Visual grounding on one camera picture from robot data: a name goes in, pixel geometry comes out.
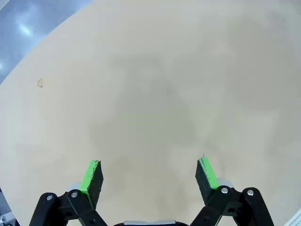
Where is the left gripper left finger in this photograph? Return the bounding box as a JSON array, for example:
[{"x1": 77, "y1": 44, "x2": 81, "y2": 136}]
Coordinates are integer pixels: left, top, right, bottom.
[{"x1": 29, "y1": 159, "x2": 111, "y2": 226}]

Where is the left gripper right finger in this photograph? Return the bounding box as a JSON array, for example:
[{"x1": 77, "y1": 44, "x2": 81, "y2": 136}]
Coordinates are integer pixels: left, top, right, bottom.
[{"x1": 188, "y1": 157, "x2": 275, "y2": 226}]

